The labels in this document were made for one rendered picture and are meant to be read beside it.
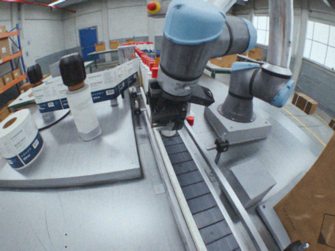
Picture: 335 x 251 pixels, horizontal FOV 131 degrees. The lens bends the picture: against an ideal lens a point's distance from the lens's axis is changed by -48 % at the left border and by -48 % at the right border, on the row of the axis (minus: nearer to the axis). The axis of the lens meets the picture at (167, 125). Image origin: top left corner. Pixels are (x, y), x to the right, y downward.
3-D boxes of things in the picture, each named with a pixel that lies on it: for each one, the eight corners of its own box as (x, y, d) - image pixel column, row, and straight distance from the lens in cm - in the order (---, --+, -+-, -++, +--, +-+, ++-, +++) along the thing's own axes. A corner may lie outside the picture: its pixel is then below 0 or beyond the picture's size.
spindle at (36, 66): (45, 110, 98) (31, 64, 93) (56, 108, 93) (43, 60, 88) (39, 118, 91) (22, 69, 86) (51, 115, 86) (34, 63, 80)
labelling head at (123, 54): (121, 82, 108) (117, 47, 103) (139, 79, 108) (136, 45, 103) (121, 88, 94) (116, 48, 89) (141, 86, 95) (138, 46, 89)
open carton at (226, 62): (203, 62, 247) (205, 40, 243) (228, 63, 275) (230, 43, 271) (216, 67, 214) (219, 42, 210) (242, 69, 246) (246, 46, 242)
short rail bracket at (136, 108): (135, 124, 66) (132, 99, 60) (141, 123, 66) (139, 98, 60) (136, 128, 63) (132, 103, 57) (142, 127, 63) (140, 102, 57)
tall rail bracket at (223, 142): (192, 175, 45) (201, 133, 33) (213, 169, 48) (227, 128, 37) (197, 184, 44) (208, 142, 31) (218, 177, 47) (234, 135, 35)
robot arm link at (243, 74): (237, 85, 74) (241, 58, 71) (261, 95, 68) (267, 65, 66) (222, 88, 64) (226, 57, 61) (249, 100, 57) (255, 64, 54)
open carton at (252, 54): (244, 56, 495) (245, 45, 493) (254, 58, 521) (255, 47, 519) (251, 59, 461) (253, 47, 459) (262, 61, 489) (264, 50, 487)
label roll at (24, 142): (43, 131, 78) (31, 104, 73) (46, 155, 60) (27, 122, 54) (12, 148, 83) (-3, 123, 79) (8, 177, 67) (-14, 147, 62)
